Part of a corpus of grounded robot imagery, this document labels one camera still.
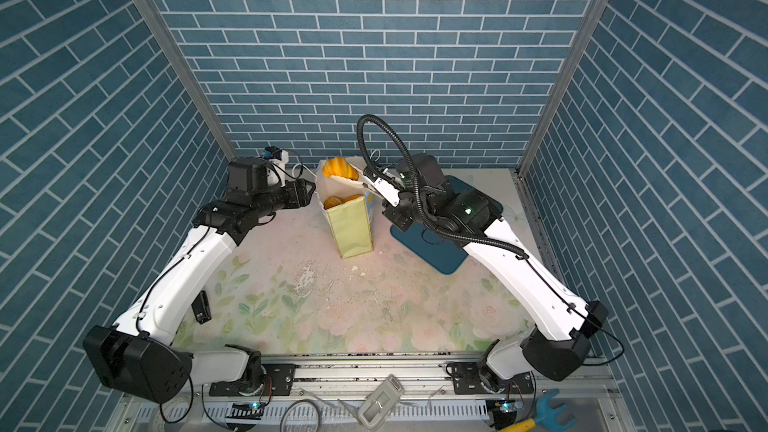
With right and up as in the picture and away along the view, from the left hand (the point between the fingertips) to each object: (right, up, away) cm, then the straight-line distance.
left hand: (307, 184), depth 77 cm
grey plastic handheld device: (+19, -53, -8) cm, 57 cm away
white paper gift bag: (+10, -6, +3) cm, 12 cm away
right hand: (+21, -2, -10) cm, 24 cm away
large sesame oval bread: (+7, -3, +26) cm, 27 cm away
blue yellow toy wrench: (+58, -54, -9) cm, 79 cm away
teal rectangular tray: (+40, -22, +20) cm, 50 cm away
